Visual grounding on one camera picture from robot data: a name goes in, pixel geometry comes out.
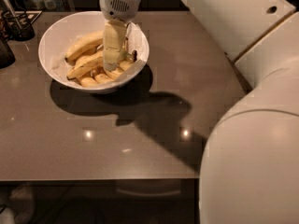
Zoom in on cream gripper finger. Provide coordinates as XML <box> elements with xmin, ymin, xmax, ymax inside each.
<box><xmin>103</xmin><ymin>19</ymin><xmax>127</xmax><ymax>71</ymax></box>

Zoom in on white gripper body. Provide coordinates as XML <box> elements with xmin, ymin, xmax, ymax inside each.
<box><xmin>99</xmin><ymin>0</ymin><xmax>141</xmax><ymax>22</ymax></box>

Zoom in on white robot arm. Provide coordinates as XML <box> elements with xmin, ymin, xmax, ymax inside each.
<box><xmin>181</xmin><ymin>0</ymin><xmax>299</xmax><ymax>224</ymax></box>

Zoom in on top yellow banana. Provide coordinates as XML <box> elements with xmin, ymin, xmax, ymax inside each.
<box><xmin>64</xmin><ymin>31</ymin><xmax>103</xmax><ymax>62</ymax></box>

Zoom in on yellow banana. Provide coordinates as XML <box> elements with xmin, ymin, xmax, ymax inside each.
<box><xmin>66</xmin><ymin>49</ymin><xmax>137</xmax><ymax>79</ymax></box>
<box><xmin>64</xmin><ymin>31</ymin><xmax>103</xmax><ymax>62</ymax></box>

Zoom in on banana end far right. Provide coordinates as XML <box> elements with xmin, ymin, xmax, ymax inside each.
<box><xmin>119</xmin><ymin>61</ymin><xmax>133</xmax><ymax>71</ymax></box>

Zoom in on middle yellow banana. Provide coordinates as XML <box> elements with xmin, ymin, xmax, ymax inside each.
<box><xmin>66</xmin><ymin>49</ymin><xmax>137</xmax><ymax>79</ymax></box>

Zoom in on small banana bottom right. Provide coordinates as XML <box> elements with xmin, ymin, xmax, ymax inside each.
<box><xmin>104</xmin><ymin>67</ymin><xmax>123</xmax><ymax>80</ymax></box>

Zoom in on small banana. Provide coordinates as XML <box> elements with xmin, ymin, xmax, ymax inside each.
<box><xmin>78</xmin><ymin>77</ymin><xmax>98</xmax><ymax>88</ymax></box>
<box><xmin>104</xmin><ymin>67</ymin><xmax>123</xmax><ymax>80</ymax></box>
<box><xmin>94</xmin><ymin>73</ymin><xmax>113</xmax><ymax>84</ymax></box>

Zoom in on small banana bottom middle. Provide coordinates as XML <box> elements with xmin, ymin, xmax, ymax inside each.
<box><xmin>94</xmin><ymin>73</ymin><xmax>113</xmax><ymax>84</ymax></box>

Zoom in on white ceramic bowl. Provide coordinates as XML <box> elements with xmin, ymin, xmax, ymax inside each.
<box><xmin>37</xmin><ymin>10</ymin><xmax>150</xmax><ymax>95</ymax></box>

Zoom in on small banana bottom left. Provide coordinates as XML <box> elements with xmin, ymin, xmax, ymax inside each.
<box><xmin>78</xmin><ymin>77</ymin><xmax>98</xmax><ymax>88</ymax></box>

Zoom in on dark round container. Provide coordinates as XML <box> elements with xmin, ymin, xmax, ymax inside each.
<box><xmin>0</xmin><ymin>36</ymin><xmax>16</xmax><ymax>68</ymax></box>

